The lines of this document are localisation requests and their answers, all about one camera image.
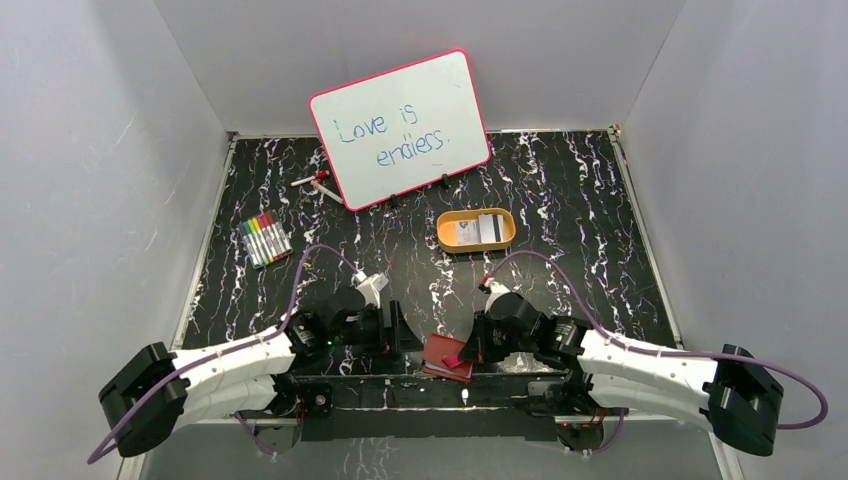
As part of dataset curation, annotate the orange oval tray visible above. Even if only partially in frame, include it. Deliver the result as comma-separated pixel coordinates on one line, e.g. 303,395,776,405
436,208,516,254

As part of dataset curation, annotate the white marker pen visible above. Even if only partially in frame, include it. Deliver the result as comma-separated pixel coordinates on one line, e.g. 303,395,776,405
310,180,344,205

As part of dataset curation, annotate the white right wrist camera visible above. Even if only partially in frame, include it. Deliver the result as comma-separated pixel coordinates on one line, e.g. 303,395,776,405
478,277,512,312

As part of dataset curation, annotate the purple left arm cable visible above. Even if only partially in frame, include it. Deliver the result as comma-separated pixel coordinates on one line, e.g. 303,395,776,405
87,243,366,466

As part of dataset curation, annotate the pink framed whiteboard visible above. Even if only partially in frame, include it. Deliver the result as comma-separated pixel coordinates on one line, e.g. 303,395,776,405
309,49,491,212

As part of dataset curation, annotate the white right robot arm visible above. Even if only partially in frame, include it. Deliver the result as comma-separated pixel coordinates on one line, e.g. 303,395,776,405
447,292,784,457

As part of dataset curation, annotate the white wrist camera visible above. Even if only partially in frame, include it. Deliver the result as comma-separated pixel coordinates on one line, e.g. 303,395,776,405
352,271,389,309
478,277,512,312

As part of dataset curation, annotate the red capped marker pen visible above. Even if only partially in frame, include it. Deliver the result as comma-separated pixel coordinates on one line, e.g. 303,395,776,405
290,170,330,188

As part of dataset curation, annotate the aluminium frame rail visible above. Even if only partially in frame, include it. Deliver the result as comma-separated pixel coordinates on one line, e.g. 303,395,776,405
119,412,742,479

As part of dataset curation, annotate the red card holder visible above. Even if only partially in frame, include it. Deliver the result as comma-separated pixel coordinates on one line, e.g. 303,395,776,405
422,333,473,383

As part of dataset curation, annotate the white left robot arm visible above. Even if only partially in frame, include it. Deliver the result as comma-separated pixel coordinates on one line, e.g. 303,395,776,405
91,300,423,460

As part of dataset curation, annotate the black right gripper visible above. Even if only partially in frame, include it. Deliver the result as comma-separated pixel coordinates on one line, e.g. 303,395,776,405
459,311,535,364

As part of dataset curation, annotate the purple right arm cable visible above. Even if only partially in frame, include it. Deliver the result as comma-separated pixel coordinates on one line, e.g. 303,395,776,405
483,250,829,457

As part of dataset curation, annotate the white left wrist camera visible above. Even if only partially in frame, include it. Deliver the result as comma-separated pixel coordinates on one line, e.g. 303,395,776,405
352,271,389,309

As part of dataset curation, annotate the pack of coloured markers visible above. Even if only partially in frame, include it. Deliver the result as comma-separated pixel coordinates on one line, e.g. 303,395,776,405
237,211,293,269

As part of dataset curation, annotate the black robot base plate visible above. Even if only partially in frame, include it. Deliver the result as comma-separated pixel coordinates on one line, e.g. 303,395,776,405
238,374,626,452

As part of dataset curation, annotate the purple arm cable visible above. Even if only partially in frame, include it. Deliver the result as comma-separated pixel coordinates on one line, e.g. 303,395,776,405
87,243,366,466
483,250,829,457

